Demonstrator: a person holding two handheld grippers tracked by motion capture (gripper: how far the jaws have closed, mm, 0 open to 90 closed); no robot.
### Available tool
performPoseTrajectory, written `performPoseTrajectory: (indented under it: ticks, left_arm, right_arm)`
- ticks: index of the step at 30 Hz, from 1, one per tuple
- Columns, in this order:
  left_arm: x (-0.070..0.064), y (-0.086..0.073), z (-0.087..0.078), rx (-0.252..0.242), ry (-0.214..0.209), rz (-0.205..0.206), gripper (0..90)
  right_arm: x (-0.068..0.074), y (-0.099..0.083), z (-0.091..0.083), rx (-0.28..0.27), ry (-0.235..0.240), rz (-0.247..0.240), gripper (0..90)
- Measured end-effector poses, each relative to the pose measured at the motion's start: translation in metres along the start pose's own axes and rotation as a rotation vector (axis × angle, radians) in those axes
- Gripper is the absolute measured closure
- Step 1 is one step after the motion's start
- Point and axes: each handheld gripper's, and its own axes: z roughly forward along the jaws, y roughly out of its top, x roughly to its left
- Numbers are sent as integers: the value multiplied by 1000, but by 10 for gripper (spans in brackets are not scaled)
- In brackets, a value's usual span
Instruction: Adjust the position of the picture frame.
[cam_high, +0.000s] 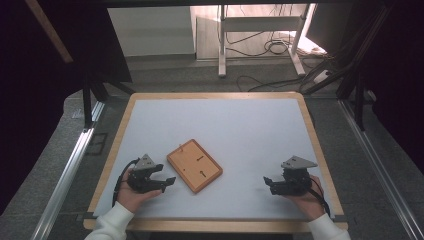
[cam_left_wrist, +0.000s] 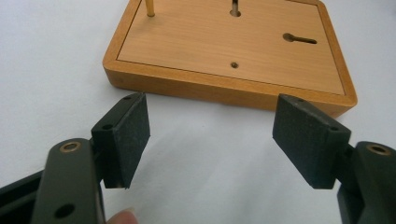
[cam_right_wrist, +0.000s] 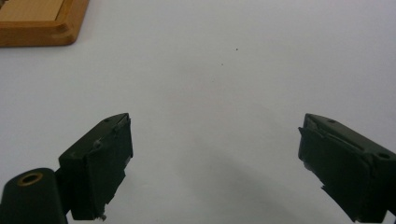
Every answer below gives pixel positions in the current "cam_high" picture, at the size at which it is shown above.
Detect left hand-held gripper black cable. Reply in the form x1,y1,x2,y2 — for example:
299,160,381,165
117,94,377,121
111,158,140,208

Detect black curtain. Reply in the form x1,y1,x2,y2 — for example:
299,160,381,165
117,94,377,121
0,0,133,216
346,0,424,166

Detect rectangular wooden tray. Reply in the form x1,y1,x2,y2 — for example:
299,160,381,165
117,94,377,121
166,138,224,195

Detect black floor grille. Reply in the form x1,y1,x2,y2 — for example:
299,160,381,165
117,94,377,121
85,132,109,157

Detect wooden table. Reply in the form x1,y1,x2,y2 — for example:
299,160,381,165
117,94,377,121
82,91,350,234

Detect person's right hand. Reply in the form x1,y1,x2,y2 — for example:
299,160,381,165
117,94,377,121
285,174,327,222

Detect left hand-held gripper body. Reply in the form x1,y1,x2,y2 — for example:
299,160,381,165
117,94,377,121
127,153,161,195

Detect white table mat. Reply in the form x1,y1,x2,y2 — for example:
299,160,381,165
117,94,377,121
92,98,336,222

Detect hand-held gripper black cable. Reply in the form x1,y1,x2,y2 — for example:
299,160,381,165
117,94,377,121
111,158,140,208
307,177,332,218

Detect right hand-held gripper black cable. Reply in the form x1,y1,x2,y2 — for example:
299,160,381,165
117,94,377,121
307,177,332,218

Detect person's left hand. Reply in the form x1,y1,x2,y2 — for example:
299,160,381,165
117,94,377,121
116,177,163,214

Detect white cabinet panel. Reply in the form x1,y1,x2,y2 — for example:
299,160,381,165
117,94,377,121
106,5,197,58

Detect wooden plank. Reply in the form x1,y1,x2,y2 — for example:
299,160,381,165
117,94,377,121
24,0,75,64

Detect black floor cables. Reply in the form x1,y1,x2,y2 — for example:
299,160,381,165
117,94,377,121
225,29,334,93

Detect white power strip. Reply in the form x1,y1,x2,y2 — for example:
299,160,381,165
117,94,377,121
312,69,332,85

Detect white metal desk frame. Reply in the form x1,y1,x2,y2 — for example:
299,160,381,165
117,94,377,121
217,3,317,79

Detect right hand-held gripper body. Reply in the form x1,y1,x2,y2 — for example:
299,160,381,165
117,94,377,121
280,155,319,197

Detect aluminium rail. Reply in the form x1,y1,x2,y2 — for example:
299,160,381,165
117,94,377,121
30,100,107,240
337,99,424,240

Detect black metal stand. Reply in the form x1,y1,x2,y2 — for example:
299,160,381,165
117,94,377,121
301,3,394,132
81,71,136,129

